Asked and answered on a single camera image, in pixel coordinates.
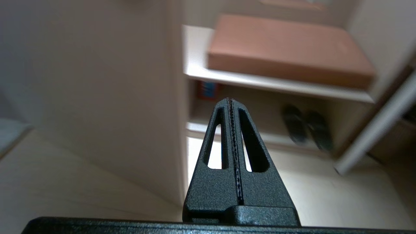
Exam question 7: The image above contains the white shelf bench unit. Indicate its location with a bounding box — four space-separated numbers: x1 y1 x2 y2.
177 0 416 160

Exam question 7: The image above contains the white round table leg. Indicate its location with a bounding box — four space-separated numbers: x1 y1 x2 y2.
334 71 416 176

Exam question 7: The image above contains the black slipper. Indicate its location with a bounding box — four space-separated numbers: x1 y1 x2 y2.
281 104 308 144
305 110 334 152

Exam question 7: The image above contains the beige room door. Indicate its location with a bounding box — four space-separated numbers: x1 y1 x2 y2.
0 0 189 206

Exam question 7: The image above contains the orange box blue label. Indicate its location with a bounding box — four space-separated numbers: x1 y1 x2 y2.
196 81 222 102

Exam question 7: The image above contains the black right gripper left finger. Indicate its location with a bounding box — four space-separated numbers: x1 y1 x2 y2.
183 98 243 225

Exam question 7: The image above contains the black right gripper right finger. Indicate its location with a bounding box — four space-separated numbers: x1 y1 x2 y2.
227 99 301 226

